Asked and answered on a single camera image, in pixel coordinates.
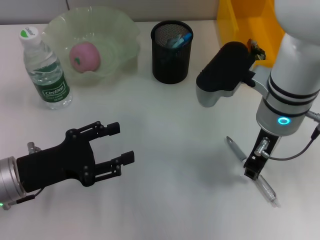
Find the clear water bottle green label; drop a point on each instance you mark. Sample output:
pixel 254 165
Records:
pixel 50 82

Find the pale green wavy fruit bowl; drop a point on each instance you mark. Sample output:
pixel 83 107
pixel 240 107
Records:
pixel 120 37

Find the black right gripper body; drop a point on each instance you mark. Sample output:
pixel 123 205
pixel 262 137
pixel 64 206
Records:
pixel 260 160

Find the black mesh pen holder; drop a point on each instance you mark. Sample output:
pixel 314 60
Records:
pixel 171 65

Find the yellow plastic bin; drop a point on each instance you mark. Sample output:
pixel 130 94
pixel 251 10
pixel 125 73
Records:
pixel 260 25

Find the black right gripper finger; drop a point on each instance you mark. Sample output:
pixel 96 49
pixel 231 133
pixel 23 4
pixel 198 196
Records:
pixel 250 173

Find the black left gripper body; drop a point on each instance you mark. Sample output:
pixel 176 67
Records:
pixel 57 165

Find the pink peach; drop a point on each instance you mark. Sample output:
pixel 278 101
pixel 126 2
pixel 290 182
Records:
pixel 85 57

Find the blue scissors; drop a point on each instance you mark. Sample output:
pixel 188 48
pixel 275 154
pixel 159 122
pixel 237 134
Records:
pixel 185 38

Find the green plastic wrapper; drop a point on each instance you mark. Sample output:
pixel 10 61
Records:
pixel 257 50

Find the clear grey pen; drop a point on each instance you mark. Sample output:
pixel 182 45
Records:
pixel 236 150

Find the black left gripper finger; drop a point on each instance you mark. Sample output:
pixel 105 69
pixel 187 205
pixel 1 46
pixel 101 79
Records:
pixel 127 158
pixel 113 128

